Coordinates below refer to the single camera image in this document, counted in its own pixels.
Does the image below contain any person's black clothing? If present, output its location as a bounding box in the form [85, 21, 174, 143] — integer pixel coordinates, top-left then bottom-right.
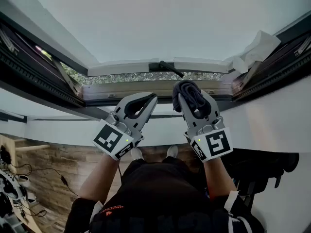
[63, 157, 266, 233]

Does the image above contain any frosted glass window sash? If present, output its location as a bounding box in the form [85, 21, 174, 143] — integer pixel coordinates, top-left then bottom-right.
[0, 0, 311, 78]

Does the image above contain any white and black machine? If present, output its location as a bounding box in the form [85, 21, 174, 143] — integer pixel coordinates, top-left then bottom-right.
[0, 173, 37, 228]

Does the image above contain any dark grey cloth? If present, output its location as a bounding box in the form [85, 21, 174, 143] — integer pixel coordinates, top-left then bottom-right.
[172, 79, 207, 120]

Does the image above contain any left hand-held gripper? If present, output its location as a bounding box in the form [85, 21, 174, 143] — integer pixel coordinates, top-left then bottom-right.
[91, 92, 158, 161]

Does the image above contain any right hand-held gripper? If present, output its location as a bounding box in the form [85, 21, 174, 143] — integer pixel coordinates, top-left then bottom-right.
[177, 89, 234, 164]

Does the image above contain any black window handle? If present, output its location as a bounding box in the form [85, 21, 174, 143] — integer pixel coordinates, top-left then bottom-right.
[148, 60, 185, 79]

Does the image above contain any small black gadget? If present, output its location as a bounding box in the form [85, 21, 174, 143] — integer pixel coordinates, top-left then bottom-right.
[0, 145, 12, 165]

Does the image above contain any person's right white shoe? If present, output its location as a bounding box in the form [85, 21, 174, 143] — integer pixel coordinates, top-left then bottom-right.
[166, 144, 179, 159]

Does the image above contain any metal window hinge stay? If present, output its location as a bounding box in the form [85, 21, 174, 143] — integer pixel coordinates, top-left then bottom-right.
[52, 56, 83, 96]
[242, 60, 264, 88]

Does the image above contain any black chair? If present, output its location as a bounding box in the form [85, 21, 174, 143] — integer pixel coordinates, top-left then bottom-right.
[227, 147, 300, 205]

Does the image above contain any black floor cable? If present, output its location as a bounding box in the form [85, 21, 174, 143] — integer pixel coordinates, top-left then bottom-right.
[14, 163, 79, 197]

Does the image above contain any person's right forearm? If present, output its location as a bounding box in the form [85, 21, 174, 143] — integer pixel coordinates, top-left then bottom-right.
[203, 158, 238, 201]

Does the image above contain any light wooden stool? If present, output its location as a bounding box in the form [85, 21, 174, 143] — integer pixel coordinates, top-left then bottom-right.
[0, 134, 51, 233]

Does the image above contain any metal window bracket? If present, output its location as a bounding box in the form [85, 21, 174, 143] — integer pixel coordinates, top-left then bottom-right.
[294, 36, 311, 57]
[0, 29, 19, 55]

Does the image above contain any person's left forearm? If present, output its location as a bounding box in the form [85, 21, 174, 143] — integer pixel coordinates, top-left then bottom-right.
[77, 153, 121, 204]

